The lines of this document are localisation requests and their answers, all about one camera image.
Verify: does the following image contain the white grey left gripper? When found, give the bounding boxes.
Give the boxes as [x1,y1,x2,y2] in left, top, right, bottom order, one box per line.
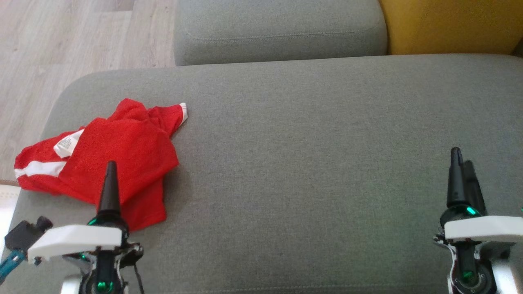
[28,161,144,294]

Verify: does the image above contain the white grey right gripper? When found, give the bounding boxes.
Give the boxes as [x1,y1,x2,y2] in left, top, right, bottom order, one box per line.
[433,147,523,294]

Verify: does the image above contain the red shorts with white stripe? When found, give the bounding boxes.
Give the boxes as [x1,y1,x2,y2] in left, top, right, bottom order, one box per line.
[13,98,189,205]

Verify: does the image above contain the white floor rug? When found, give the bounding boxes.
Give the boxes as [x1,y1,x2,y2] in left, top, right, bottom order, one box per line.
[0,180,21,247]

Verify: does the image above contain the large grey sofa seat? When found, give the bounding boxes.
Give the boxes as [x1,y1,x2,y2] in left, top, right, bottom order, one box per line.
[0,53,523,294]

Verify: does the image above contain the yellow sofa back cushion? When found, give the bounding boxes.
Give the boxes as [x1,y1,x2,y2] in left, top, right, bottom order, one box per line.
[378,0,523,56]

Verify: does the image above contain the small grey sofa seat cushion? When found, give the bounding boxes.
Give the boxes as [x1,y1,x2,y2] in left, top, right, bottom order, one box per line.
[174,0,389,67]

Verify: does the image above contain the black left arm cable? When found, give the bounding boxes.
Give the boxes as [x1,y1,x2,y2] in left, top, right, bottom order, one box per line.
[132,261,146,294]

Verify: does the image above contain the teal left camera plug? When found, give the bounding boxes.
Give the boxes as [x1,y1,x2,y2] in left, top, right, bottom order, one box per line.
[0,248,26,285]

